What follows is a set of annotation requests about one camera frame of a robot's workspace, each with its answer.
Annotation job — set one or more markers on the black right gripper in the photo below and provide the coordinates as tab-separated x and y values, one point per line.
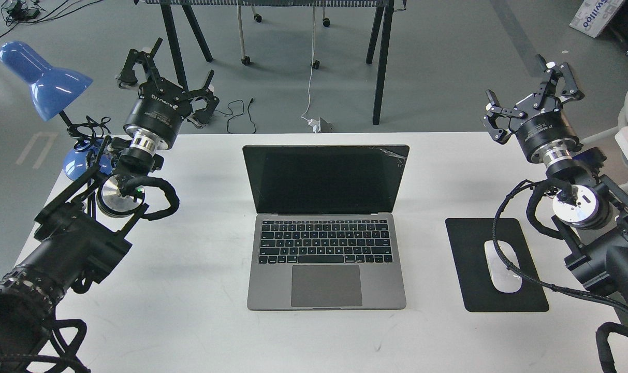
544	122

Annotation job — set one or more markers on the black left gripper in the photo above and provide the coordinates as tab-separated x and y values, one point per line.
162	107

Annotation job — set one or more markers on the grey laptop notebook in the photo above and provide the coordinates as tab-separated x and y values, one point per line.
324	233

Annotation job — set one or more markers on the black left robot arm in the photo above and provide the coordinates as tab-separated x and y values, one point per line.
82	232

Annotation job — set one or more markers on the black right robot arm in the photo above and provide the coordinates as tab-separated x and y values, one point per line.
574	203

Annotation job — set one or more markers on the white cardboard box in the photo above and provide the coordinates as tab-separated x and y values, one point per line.
592	17

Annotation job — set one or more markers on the blue desk lamp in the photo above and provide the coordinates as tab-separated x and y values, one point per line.
52	90

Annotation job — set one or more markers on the black mouse pad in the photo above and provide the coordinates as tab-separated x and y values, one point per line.
467	237

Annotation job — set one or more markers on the white computer mouse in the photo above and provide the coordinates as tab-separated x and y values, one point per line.
503	279

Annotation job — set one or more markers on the black cable bundle floor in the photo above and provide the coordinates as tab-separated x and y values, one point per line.
30	13

